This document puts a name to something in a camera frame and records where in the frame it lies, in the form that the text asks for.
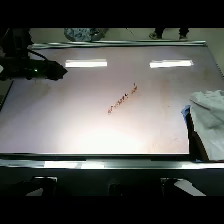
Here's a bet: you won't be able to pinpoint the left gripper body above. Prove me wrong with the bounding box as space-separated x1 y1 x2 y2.
42 60 69 81

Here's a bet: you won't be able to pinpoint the person's legs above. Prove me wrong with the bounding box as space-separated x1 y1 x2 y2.
148 27 190 41

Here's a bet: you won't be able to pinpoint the blue garment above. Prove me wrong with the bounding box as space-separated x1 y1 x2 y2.
180 104 192 126

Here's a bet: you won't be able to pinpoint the white garment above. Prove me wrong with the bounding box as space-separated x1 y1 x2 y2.
189 89 224 162

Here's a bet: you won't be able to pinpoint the silver frame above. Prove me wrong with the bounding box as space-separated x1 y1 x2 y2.
0 39 224 198

